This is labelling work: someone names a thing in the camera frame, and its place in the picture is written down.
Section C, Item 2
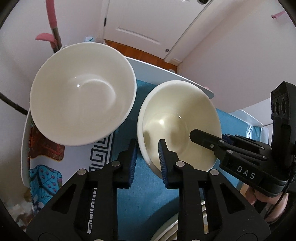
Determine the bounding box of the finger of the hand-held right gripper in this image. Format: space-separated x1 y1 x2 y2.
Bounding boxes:
222 133 271 161
189 129 234 158

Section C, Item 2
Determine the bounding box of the white bowl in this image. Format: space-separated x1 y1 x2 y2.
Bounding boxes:
30 42 137 146

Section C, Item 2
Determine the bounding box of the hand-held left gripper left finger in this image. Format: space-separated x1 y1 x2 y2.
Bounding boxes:
26 138 138 241

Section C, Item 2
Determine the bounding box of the white wardrobe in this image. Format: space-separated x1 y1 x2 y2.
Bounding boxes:
180 0 296 127

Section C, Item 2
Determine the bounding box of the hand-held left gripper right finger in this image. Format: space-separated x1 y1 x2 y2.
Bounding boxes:
158 139 271 241

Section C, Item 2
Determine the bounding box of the colourful printed cloth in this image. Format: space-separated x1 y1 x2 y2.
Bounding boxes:
27 125 93 223

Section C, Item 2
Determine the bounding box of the black cable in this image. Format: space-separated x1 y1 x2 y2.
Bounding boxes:
264 178 296 219

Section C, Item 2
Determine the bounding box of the cream bowl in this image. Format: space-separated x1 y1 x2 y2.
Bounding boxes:
137 80 221 179

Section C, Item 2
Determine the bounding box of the blue tablecloth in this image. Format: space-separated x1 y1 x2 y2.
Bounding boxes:
88 79 264 241

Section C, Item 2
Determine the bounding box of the white panel door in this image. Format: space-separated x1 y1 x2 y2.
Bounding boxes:
103 0 210 63

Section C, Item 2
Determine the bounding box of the person's right hand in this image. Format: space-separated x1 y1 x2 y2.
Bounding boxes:
240 185 288 223

